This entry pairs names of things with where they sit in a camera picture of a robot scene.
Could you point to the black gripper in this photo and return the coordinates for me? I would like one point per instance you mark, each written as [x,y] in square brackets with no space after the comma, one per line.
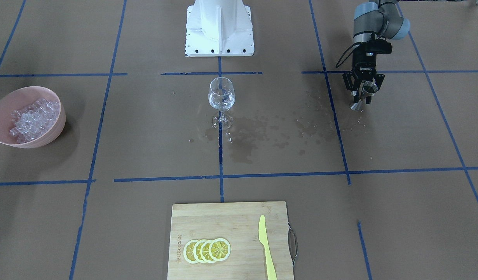
[363,64]

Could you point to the steel double jigger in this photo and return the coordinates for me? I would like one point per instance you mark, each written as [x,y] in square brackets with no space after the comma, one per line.
[360,99]

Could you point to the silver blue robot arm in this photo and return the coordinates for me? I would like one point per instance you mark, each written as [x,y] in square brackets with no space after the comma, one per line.
[375,24]

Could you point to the clear wine glass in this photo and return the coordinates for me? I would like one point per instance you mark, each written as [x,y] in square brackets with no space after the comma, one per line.
[221,97]

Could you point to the clear ice cubes pile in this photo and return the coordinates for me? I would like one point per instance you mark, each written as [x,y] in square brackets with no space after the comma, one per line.
[34,120]

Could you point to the wooden cutting board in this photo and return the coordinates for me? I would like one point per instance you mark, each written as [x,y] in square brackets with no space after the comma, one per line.
[238,223]

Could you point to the yellow plastic knife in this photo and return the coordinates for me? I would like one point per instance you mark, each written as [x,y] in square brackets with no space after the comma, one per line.
[264,240]

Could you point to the lemon slice four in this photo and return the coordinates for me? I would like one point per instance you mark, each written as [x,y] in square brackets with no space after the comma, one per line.
[219,249]

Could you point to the lemon slice three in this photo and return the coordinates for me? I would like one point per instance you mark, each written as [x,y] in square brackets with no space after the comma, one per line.
[205,251]

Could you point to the lemon slice two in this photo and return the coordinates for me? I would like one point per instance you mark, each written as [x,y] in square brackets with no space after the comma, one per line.
[197,250]

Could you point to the lemon slice one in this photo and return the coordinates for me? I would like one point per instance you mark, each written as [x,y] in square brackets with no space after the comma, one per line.
[189,252]

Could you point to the pink bowl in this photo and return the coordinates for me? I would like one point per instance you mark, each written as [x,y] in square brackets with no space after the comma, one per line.
[23,97]

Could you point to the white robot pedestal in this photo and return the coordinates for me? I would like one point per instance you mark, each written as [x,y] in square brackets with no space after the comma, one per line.
[219,28]

